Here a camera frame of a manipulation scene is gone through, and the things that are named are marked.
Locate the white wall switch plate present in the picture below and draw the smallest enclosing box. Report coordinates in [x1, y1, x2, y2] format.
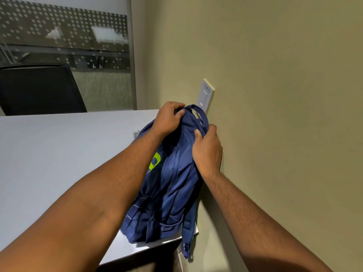
[197, 79, 216, 114]

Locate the person's left hand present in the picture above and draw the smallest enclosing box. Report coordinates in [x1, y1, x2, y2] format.
[151, 101, 186, 137]

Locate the person's right hand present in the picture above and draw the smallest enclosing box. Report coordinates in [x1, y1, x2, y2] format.
[192, 124, 223, 177]

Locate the person's right forearm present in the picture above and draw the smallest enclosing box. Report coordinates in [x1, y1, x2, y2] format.
[200, 170, 334, 272]

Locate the dotted frosted glass partition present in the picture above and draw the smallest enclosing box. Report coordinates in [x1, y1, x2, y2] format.
[0, 0, 137, 113]

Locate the black office chair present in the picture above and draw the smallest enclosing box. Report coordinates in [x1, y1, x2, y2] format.
[0, 64, 88, 116]

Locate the person's left forearm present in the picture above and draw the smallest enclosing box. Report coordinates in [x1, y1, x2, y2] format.
[0, 130, 166, 272]

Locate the blue backpack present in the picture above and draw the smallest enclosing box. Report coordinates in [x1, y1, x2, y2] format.
[120, 104, 210, 259]

